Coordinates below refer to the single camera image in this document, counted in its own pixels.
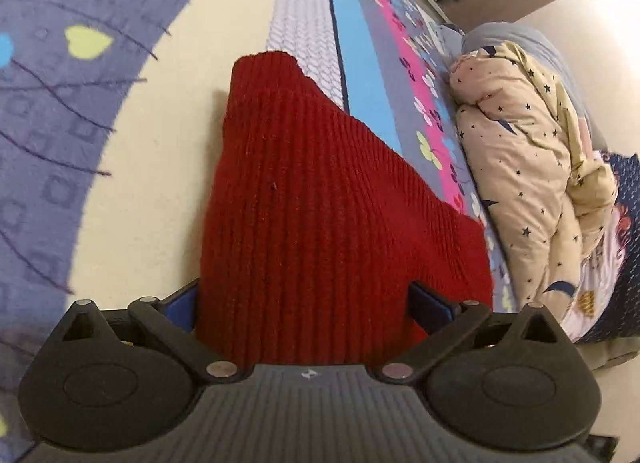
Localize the colourful floral bed sheet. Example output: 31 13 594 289
1 0 518 462

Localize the red knitted sweater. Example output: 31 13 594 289
195 52 494 368

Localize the grey pillow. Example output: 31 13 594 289
461 22 608 150

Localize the cream star pattern duvet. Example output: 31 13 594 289
449 42 617 321

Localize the dark blue patterned pillow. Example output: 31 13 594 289
580 152 639 344

